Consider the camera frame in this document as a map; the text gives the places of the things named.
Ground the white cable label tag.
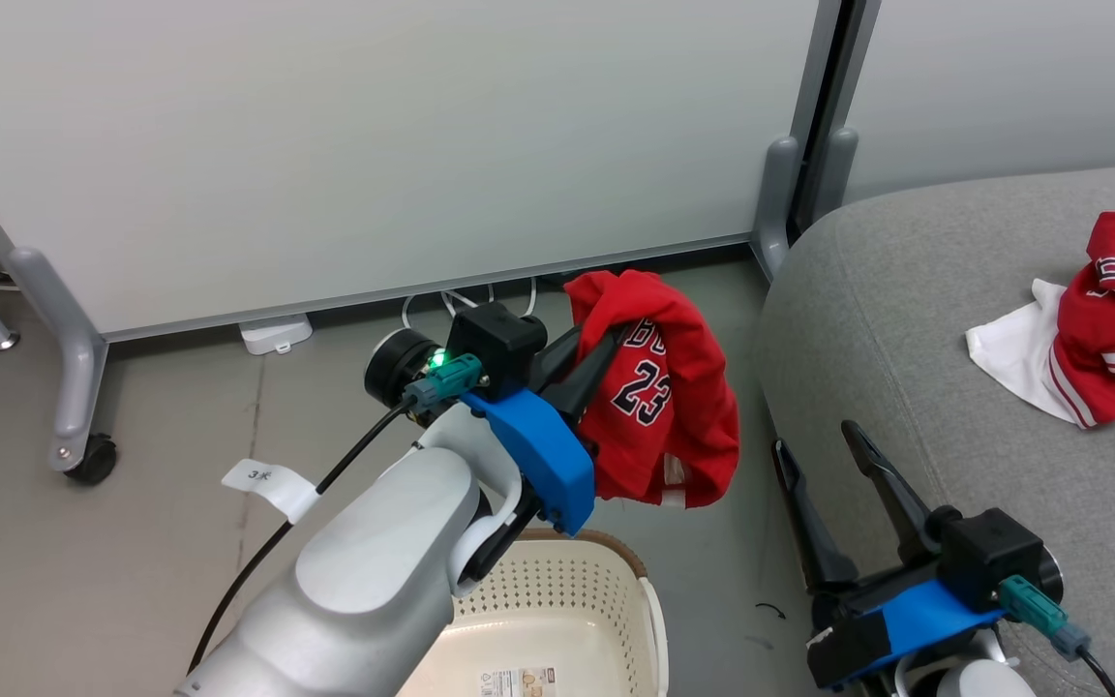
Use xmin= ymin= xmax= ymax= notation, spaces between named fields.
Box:
xmin=221 ymin=458 xmax=318 ymax=526

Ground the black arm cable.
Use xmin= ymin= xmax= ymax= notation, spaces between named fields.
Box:
xmin=186 ymin=392 xmax=420 ymax=677
xmin=1076 ymin=649 xmax=1115 ymax=697

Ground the grey fabric sofa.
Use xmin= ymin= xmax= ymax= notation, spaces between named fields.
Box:
xmin=754 ymin=159 xmax=1115 ymax=697

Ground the black caster wheel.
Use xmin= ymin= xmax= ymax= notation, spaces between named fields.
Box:
xmin=64 ymin=435 xmax=119 ymax=487

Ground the white plastic laundry basket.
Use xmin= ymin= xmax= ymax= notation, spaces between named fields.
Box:
xmin=395 ymin=528 xmax=671 ymax=697

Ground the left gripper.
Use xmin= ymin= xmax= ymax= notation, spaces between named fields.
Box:
xmin=417 ymin=323 xmax=636 ymax=593

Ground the red jersey number 23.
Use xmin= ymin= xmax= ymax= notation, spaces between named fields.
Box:
xmin=562 ymin=269 xmax=742 ymax=510

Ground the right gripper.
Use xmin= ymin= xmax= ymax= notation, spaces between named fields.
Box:
xmin=772 ymin=420 xmax=950 ymax=692

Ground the white garment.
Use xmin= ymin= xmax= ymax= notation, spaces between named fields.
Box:
xmin=965 ymin=278 xmax=1086 ymax=427

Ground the grey partition leg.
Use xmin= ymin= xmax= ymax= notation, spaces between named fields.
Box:
xmin=750 ymin=136 xmax=801 ymax=284
xmin=8 ymin=246 xmax=111 ymax=473
xmin=812 ymin=126 xmax=860 ymax=231

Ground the red jersey with white stripes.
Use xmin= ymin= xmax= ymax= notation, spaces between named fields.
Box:
xmin=1047 ymin=211 xmax=1115 ymax=430

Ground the printed label in basket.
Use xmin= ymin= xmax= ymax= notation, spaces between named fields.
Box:
xmin=478 ymin=665 xmax=559 ymax=697

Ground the looped white cable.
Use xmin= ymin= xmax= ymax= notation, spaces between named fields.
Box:
xmin=401 ymin=277 xmax=541 ymax=335

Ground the white power adapter box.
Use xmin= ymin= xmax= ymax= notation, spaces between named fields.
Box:
xmin=237 ymin=312 xmax=315 ymax=357

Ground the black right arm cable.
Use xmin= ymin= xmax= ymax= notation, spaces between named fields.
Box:
xmin=1076 ymin=649 xmax=1115 ymax=697

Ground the narrow white partition panel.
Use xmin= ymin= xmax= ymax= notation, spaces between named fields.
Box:
xmin=838 ymin=0 xmax=1115 ymax=206

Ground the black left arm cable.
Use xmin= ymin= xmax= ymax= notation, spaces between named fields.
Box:
xmin=186 ymin=392 xmax=420 ymax=677

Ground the large white partition panel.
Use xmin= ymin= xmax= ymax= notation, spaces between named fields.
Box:
xmin=0 ymin=0 xmax=847 ymax=343

